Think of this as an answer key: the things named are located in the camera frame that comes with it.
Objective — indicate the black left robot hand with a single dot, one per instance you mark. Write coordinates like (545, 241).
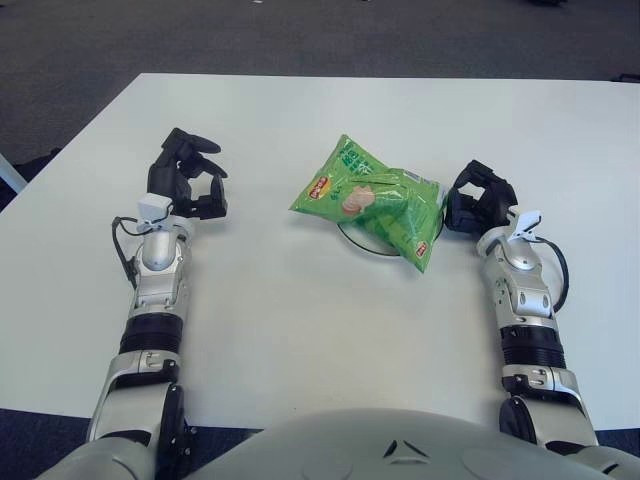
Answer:
(167, 182)

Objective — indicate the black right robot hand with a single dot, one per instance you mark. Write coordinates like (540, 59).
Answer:
(492, 200)

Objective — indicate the green snack bag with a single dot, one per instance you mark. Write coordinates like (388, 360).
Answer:
(370, 205)

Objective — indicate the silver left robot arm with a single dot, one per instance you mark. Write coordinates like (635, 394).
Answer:
(155, 300)

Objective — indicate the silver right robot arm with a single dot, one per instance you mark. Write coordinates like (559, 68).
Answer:
(527, 312)

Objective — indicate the white plate with black rim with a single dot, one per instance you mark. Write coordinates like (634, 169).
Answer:
(361, 245)

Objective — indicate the white slanted bar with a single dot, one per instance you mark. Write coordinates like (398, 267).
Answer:
(10, 172)

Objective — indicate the grey robot torso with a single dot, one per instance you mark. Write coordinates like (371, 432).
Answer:
(400, 445)

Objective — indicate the black table leg frame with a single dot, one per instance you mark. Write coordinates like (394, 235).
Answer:
(187, 436)

